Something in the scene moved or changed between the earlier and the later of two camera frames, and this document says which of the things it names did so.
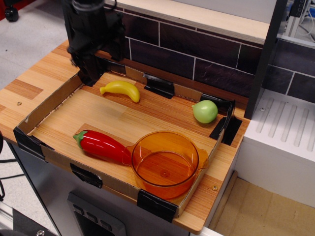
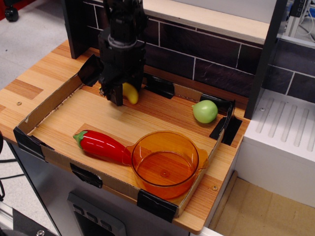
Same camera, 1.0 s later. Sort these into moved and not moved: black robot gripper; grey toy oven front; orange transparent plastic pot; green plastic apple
Moved: black robot gripper
Not moved: orange transparent plastic pot; green plastic apple; grey toy oven front
